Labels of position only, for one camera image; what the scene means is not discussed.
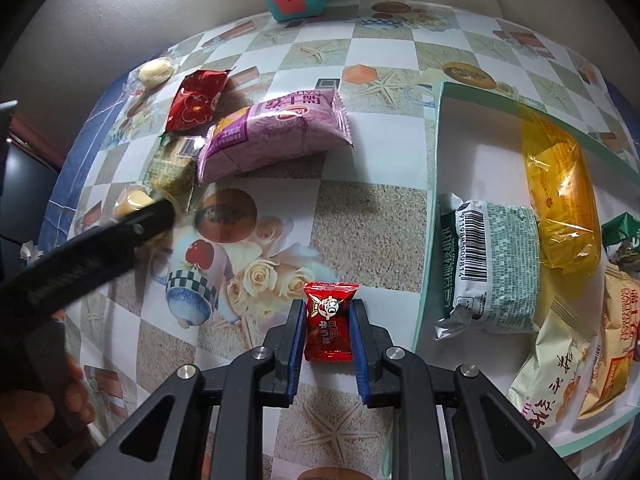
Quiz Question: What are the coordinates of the person's left hand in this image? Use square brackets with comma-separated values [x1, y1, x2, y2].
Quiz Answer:
[0, 355, 98, 461]

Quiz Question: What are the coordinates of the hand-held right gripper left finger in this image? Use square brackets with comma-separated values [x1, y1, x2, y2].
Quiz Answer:
[72, 299, 308, 480]

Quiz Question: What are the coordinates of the purple snack packet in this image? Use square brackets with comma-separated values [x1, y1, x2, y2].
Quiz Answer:
[195, 82, 355, 184]

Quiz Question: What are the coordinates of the clear cream pastry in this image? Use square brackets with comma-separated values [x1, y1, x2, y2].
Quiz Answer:
[112, 185, 156, 221]

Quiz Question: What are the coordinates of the printed checkered tablecloth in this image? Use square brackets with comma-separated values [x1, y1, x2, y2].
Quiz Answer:
[37, 0, 640, 480]

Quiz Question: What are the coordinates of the beige yellow snack packet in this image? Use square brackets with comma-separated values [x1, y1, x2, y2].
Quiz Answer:
[577, 265, 640, 421]

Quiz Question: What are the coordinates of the small dark green snack packet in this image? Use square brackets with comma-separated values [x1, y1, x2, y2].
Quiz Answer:
[600, 211, 640, 266]

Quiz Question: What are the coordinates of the small red candy packet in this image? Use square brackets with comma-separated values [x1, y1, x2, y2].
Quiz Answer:
[302, 281, 361, 363]

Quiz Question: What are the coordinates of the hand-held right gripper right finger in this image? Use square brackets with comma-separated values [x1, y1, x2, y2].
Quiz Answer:
[348, 299, 578, 480]

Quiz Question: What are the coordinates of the dark cabinet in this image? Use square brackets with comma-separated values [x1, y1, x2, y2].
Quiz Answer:
[0, 100, 66, 246]

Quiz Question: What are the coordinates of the green white barcode snack packet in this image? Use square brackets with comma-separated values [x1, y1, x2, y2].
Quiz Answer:
[432, 192, 543, 341]

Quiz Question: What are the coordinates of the round cream pastry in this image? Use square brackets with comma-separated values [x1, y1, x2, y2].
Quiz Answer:
[137, 57, 176, 88]

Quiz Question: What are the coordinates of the cream white snack packet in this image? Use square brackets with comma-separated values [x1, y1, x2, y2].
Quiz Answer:
[507, 295, 601, 431]

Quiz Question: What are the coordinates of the olive green snack packet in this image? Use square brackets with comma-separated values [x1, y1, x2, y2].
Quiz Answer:
[145, 134, 206, 211]

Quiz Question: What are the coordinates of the blue checked cloth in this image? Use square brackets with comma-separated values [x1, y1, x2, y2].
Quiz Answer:
[37, 87, 131, 246]

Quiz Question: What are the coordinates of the red flower print snack packet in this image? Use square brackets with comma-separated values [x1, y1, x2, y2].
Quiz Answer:
[166, 69, 236, 133]

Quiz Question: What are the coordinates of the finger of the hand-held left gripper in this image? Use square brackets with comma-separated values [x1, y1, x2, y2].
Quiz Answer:
[70, 197, 177, 281]

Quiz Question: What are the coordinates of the white box with teal rim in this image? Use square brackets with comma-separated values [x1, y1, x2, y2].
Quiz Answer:
[382, 80, 640, 476]

